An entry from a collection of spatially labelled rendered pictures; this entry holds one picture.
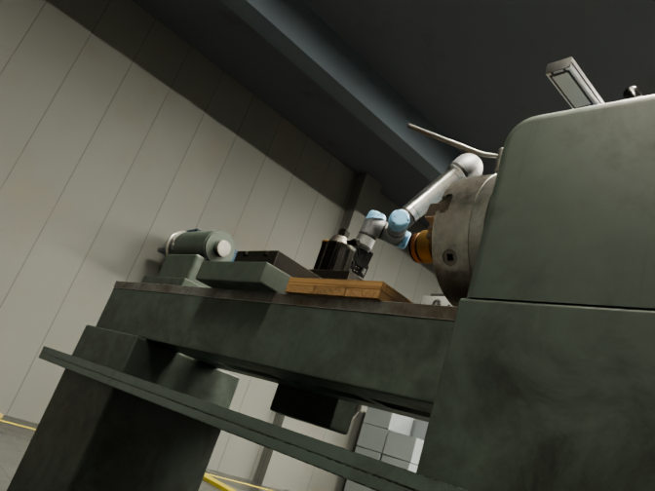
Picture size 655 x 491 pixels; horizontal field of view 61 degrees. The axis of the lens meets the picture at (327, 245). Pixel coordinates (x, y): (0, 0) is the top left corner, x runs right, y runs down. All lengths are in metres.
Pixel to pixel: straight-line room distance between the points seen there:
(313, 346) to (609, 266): 0.64
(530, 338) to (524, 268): 0.12
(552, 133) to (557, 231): 0.21
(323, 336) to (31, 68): 4.37
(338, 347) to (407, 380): 0.20
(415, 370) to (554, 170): 0.44
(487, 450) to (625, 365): 0.23
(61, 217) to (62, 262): 0.37
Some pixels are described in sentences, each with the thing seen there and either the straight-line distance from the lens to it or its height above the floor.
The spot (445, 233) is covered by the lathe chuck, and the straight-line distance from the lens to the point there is 1.18.
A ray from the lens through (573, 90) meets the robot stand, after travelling 2.25.
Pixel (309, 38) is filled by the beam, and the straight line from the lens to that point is 4.71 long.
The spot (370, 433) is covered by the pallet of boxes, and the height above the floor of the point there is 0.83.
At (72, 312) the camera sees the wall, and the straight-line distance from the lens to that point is 5.08.
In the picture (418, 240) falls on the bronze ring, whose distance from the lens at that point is 1.36.
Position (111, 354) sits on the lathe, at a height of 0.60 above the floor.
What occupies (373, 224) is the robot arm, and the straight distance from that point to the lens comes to 2.19.
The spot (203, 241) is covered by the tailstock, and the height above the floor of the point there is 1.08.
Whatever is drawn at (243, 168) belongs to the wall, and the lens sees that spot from 5.85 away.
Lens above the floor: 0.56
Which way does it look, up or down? 19 degrees up
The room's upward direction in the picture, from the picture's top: 19 degrees clockwise
